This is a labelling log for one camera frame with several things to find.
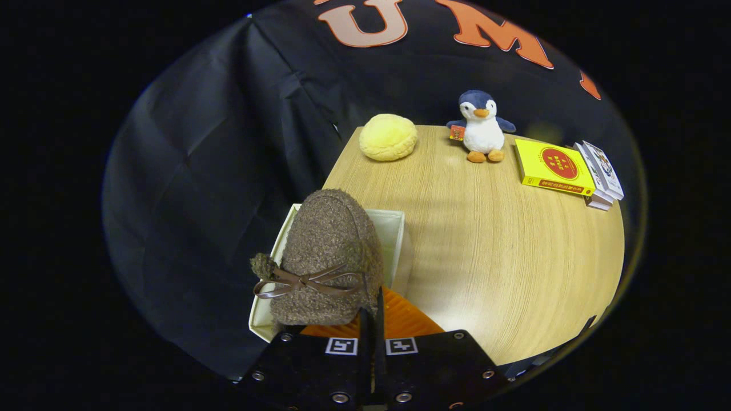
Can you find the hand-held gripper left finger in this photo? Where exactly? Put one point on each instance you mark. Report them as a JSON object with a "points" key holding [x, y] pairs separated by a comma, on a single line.
{"points": [[364, 371]]}

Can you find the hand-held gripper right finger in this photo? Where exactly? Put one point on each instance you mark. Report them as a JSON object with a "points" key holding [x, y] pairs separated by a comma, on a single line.
{"points": [[380, 365]]}

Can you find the beige fabric storage box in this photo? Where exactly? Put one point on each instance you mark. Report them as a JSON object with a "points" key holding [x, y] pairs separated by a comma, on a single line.
{"points": [[391, 240]]}

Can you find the brown fuzzy shoe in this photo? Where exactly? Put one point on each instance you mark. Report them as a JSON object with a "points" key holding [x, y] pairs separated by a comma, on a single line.
{"points": [[328, 240]]}

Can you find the yellow plush bun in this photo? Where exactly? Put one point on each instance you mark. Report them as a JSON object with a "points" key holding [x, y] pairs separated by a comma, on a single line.
{"points": [[388, 137]]}

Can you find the penguin plush toy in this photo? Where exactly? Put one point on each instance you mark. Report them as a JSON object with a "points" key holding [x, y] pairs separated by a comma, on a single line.
{"points": [[482, 134]]}

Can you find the yellow book with red circle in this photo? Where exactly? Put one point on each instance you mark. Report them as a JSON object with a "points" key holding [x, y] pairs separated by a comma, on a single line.
{"points": [[551, 165]]}

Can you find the stack of white booklets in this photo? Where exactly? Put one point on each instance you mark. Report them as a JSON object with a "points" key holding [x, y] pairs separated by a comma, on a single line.
{"points": [[605, 174]]}

